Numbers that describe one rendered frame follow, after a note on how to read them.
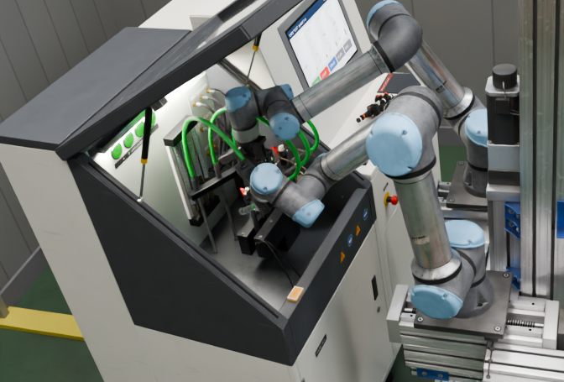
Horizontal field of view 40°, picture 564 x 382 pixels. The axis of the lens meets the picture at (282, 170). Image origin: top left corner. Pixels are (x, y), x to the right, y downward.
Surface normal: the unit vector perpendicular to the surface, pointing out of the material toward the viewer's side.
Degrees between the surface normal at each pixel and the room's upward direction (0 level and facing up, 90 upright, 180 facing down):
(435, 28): 90
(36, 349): 0
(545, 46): 90
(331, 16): 76
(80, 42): 90
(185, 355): 90
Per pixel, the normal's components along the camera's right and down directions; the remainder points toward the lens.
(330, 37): 0.81, -0.07
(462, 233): -0.12, -0.88
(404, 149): -0.51, 0.46
